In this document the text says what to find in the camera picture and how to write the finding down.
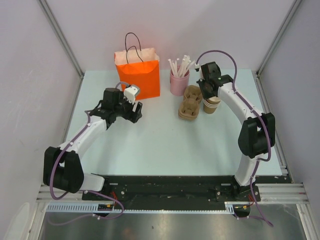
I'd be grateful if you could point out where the white wrapped straws bundle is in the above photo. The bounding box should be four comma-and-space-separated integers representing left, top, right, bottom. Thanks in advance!
168, 55, 196, 78

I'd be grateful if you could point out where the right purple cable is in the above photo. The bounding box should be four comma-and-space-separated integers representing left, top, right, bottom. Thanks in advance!
196, 49, 275, 228

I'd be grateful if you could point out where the stack of brown paper cups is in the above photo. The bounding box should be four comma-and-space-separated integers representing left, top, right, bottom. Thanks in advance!
203, 96, 221, 114

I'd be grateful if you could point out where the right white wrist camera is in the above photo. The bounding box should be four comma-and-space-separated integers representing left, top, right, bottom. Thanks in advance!
194, 63, 200, 72

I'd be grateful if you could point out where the brown pulp cup carrier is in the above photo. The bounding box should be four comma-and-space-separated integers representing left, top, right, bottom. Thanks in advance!
178, 85, 203, 121

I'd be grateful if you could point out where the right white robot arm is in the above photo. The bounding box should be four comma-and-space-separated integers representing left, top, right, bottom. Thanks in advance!
195, 62, 276, 201

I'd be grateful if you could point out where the pink straw holder cup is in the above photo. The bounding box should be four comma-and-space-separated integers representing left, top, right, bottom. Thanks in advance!
170, 70, 190, 96

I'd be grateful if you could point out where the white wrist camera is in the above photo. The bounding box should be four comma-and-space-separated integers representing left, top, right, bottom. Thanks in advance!
194, 63, 200, 72
123, 85, 140, 104

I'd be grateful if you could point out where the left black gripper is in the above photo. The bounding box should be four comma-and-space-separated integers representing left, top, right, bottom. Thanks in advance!
113, 91, 142, 123

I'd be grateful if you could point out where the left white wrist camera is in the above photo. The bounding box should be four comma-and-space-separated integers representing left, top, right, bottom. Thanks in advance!
123, 85, 140, 104

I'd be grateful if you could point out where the white cable duct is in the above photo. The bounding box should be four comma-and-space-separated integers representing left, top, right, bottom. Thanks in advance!
46, 202, 235, 214

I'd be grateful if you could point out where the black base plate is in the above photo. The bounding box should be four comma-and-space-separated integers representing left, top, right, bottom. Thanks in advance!
82, 175, 292, 204

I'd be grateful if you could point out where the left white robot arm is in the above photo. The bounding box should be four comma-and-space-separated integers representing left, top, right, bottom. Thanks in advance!
43, 85, 143, 200

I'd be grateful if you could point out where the orange paper bag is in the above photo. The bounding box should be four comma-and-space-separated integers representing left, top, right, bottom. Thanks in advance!
114, 32, 161, 100

